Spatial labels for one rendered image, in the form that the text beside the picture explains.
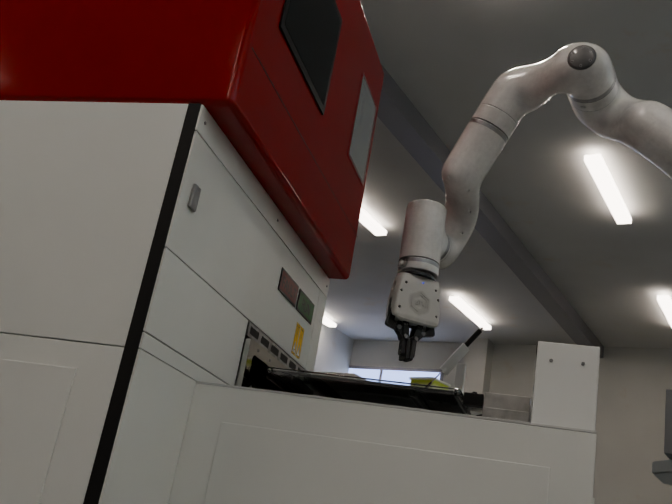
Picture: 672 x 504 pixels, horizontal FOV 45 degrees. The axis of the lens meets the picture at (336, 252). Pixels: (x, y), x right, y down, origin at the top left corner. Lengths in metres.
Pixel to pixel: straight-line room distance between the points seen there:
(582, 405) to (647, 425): 10.08
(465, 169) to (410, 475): 0.70
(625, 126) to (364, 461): 0.82
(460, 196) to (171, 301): 0.72
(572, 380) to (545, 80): 0.65
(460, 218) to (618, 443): 9.74
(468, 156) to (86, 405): 0.91
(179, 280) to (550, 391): 0.59
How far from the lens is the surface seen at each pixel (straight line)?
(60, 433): 1.22
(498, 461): 1.23
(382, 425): 1.26
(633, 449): 11.36
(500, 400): 1.50
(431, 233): 1.67
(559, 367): 1.32
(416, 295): 1.63
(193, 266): 1.32
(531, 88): 1.73
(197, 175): 1.31
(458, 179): 1.69
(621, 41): 5.45
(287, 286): 1.72
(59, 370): 1.25
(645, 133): 1.63
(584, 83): 1.65
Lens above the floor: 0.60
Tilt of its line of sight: 20 degrees up
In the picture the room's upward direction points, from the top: 10 degrees clockwise
